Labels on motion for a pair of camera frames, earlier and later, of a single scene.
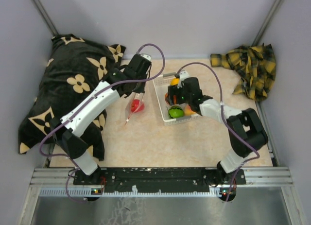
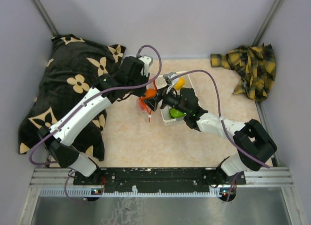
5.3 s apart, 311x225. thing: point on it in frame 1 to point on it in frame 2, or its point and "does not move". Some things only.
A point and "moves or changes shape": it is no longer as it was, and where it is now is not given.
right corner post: (268, 18) does not move
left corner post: (43, 12) does not move
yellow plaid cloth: (256, 66) does not move
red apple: (137, 106) to (144, 107)
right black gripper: (173, 90) to (164, 94)
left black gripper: (141, 89) does not move
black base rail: (161, 179) does not move
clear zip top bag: (136, 104) to (145, 101)
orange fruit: (166, 98) moves or changes shape
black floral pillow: (74, 66) does not move
